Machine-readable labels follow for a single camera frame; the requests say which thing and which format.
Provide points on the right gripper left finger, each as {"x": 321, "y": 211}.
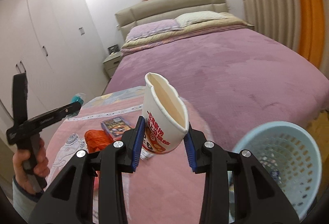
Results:
{"x": 69, "y": 198}

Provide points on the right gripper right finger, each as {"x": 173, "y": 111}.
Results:
{"x": 258, "y": 198}

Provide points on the orange plastic bag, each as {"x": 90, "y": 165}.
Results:
{"x": 97, "y": 140}

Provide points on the blue red snack box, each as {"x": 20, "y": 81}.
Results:
{"x": 115, "y": 127}

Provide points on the white noodle cup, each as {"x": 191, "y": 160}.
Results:
{"x": 165, "y": 114}

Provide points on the grey sleeve forearm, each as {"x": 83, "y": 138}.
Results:
{"x": 24, "y": 202}

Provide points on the person left hand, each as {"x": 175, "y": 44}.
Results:
{"x": 21, "y": 163}

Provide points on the light blue plastic basket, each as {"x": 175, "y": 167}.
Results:
{"x": 291, "y": 156}

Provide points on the teal small cap item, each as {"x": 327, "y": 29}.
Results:
{"x": 79, "y": 97}

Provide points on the white wardrobe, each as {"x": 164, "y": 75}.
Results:
{"x": 56, "y": 44}

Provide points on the beige nightstand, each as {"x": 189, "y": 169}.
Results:
{"x": 112, "y": 62}

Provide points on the purple bedspread bed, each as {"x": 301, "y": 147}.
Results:
{"x": 235, "y": 79}

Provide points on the purple pillow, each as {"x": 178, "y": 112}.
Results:
{"x": 153, "y": 28}

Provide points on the beige padded headboard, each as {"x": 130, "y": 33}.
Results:
{"x": 155, "y": 10}

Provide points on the white dotted pillow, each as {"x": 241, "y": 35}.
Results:
{"x": 198, "y": 17}

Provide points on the orange curtain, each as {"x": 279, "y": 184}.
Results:
{"x": 311, "y": 42}

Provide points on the small photo frame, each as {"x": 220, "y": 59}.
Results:
{"x": 113, "y": 49}

